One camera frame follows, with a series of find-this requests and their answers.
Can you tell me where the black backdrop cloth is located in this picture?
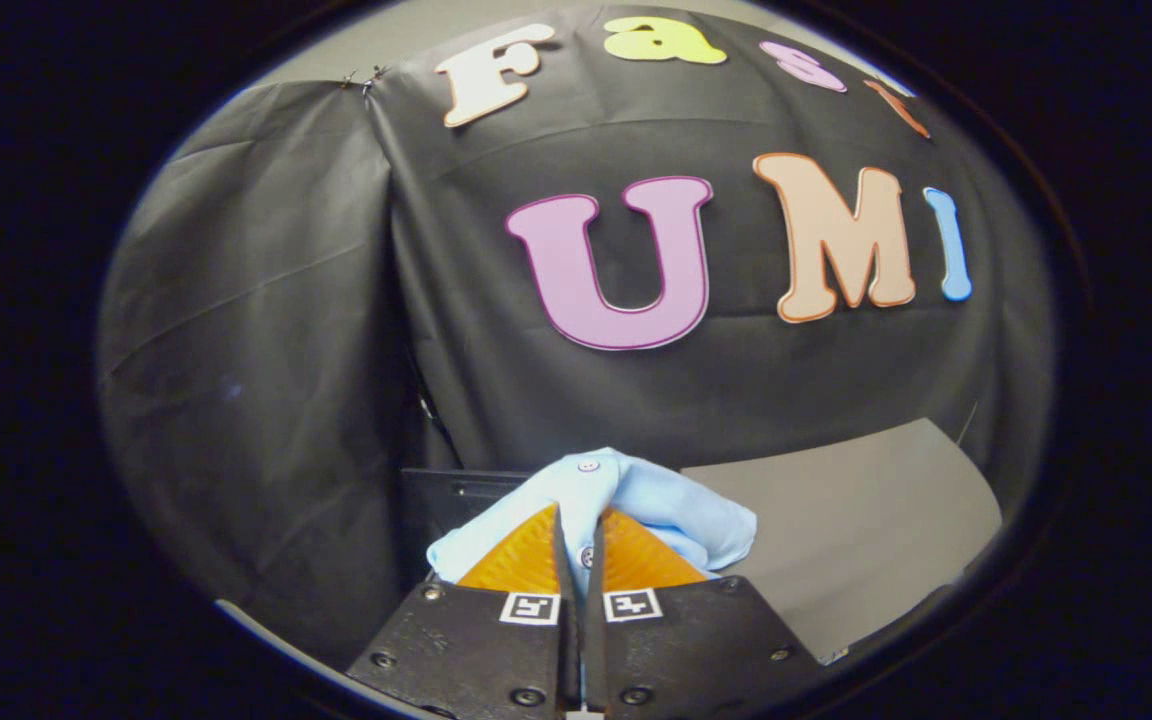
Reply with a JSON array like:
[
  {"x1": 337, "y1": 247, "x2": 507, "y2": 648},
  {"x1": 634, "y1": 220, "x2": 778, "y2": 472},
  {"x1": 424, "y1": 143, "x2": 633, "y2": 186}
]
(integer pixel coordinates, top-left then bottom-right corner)
[{"x1": 96, "y1": 5, "x2": 1057, "y2": 671}]

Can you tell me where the light blue shirt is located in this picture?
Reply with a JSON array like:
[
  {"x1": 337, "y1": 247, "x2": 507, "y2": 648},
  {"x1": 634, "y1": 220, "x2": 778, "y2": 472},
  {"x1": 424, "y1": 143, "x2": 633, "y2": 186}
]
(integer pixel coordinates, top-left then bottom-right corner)
[{"x1": 426, "y1": 447, "x2": 758, "y2": 601}]

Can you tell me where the beige cabinet with dark top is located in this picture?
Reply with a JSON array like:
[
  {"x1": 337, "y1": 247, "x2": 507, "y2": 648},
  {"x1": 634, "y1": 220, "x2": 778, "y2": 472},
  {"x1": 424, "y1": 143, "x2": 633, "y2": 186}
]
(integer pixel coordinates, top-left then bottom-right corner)
[{"x1": 681, "y1": 418, "x2": 1003, "y2": 663}]

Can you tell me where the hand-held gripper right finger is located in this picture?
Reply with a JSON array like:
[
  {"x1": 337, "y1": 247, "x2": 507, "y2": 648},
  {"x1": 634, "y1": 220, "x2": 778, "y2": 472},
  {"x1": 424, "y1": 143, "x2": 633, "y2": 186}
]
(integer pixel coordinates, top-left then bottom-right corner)
[{"x1": 581, "y1": 507, "x2": 823, "y2": 720}]

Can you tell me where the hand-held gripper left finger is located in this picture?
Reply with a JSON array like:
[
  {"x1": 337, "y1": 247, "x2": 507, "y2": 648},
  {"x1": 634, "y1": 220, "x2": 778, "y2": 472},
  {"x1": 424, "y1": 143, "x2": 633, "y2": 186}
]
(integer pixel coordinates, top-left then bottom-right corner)
[{"x1": 346, "y1": 503, "x2": 578, "y2": 720}]

